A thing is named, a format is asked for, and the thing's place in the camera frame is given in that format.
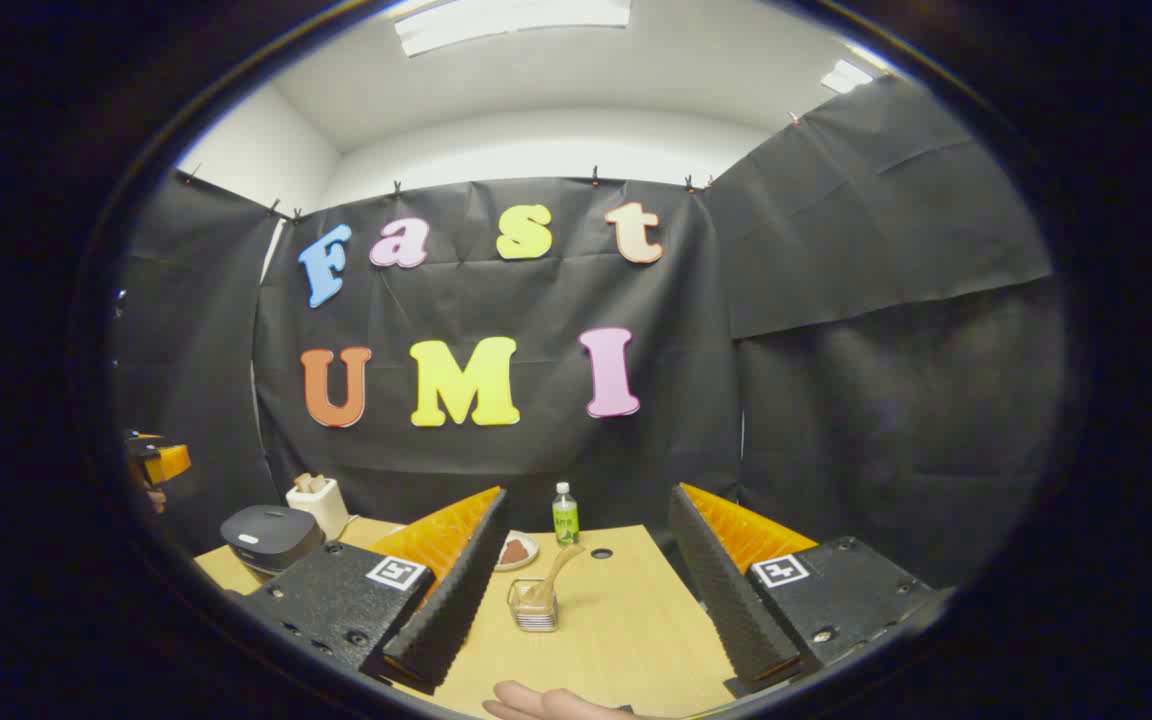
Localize white toaster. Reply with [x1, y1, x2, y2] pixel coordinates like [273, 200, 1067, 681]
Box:
[286, 473, 350, 541]

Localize wooden spoon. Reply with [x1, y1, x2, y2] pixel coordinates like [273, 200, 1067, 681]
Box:
[521, 543, 587, 606]

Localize long ceiling light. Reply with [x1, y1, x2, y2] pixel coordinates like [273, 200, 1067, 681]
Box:
[394, 0, 632, 57]

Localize green drink bottle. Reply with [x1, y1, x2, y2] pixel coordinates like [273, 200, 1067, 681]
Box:
[552, 482, 580, 547]

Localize black backdrop cloth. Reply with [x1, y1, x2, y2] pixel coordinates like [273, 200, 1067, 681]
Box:
[111, 75, 1067, 591]

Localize black silver rice cooker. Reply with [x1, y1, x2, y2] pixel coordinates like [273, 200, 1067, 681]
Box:
[220, 505, 327, 581]

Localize small ceiling light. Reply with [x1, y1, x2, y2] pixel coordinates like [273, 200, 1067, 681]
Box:
[820, 58, 877, 95]

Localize wire chopstick holder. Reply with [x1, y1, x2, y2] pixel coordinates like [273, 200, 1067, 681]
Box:
[507, 577, 560, 633]

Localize white plate with meat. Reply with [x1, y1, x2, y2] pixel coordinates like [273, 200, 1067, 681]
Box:
[494, 531, 541, 572]

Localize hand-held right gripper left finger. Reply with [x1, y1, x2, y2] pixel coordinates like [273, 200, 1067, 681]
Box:
[236, 486, 512, 696]

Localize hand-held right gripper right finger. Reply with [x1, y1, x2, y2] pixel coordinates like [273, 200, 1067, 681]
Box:
[668, 482, 942, 701]

